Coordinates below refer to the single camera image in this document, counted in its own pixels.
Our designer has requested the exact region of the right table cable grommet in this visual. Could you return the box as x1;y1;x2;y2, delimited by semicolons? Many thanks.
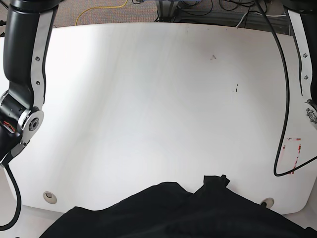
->
260;198;274;209

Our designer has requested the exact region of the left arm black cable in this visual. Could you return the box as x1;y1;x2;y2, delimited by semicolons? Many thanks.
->
255;0;317;177

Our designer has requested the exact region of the table cable grommet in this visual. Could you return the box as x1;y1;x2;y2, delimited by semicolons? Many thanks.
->
260;198;274;209
43;191;57;204

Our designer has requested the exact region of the yellow cable on floor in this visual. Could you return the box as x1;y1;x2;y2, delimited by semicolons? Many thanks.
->
75;0;128;26

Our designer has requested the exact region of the red tape rectangle marker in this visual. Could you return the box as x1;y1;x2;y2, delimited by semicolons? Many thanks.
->
279;138;302;173

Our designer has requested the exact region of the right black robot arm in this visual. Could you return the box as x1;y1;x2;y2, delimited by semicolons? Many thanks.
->
0;0;59;168

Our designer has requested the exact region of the black T-shirt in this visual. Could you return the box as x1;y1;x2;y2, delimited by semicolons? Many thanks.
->
43;176;317;238

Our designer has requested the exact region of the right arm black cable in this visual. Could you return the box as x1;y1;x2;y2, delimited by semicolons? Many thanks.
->
0;162;22;229

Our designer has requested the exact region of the left table cable grommet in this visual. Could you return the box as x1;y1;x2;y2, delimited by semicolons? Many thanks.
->
43;191;57;204

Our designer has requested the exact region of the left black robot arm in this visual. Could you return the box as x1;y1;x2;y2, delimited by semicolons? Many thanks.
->
282;0;317;128

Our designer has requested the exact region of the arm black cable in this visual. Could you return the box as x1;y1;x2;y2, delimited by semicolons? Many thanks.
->
0;162;22;229
255;0;317;177

